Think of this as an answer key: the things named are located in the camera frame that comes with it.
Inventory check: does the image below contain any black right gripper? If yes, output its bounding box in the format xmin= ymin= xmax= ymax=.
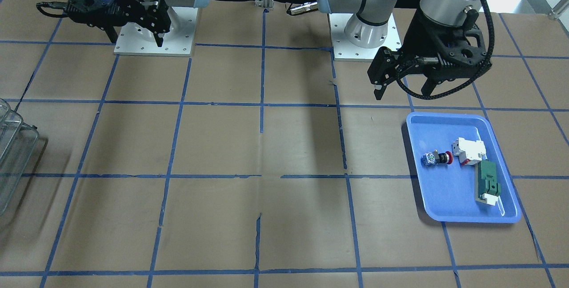
xmin=66 ymin=0 xmax=171 ymax=48

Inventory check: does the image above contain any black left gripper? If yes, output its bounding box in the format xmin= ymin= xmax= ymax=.
xmin=367 ymin=10 xmax=492 ymax=101

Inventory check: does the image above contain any red emergency stop button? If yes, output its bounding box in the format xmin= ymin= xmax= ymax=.
xmin=421 ymin=149 xmax=453 ymax=167

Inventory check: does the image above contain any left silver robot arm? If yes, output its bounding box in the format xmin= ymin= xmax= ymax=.
xmin=317 ymin=0 xmax=495 ymax=100

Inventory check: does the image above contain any white circuit breaker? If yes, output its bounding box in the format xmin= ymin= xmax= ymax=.
xmin=452 ymin=137 xmax=486 ymax=166

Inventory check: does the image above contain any blue plastic tray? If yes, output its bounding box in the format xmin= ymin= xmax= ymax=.
xmin=406 ymin=112 xmax=521 ymax=224

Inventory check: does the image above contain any green terminal block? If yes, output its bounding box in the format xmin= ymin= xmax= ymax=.
xmin=475 ymin=159 xmax=501 ymax=206

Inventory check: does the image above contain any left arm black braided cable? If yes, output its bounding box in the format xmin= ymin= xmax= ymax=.
xmin=391 ymin=0 xmax=496 ymax=101

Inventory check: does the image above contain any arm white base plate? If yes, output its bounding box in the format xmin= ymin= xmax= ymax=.
xmin=114 ymin=7 xmax=198 ymax=57
xmin=329 ymin=13 xmax=402 ymax=62

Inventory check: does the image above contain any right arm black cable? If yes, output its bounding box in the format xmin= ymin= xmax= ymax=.
xmin=36 ymin=1 xmax=69 ymax=16

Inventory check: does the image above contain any wire mesh shelf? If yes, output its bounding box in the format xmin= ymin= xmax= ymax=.
xmin=0 ymin=99 xmax=39 ymax=215

